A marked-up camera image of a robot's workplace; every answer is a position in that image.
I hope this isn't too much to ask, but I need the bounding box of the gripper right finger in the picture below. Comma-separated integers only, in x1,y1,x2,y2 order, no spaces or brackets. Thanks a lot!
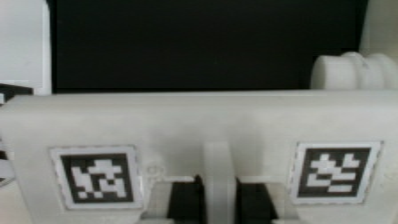
234,181,279,224

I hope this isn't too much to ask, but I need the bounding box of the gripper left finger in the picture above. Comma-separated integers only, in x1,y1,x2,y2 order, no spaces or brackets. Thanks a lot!
140,174,209,224

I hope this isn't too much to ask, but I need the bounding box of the white cabinet body box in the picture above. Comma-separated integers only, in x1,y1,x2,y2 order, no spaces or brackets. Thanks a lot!
309,0,398,90

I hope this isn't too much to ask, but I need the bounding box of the white base sheet with tags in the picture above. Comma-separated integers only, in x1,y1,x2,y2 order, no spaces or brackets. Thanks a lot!
0,0,51,104

